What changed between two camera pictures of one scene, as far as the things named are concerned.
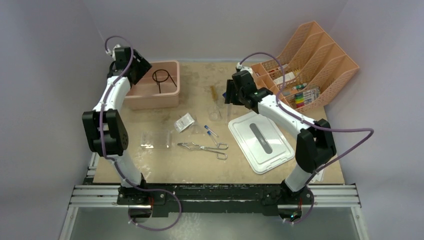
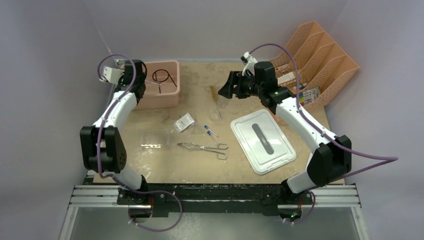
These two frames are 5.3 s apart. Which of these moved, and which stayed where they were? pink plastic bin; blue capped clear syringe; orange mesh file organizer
Moved: blue capped clear syringe
Stayed: orange mesh file organizer; pink plastic bin
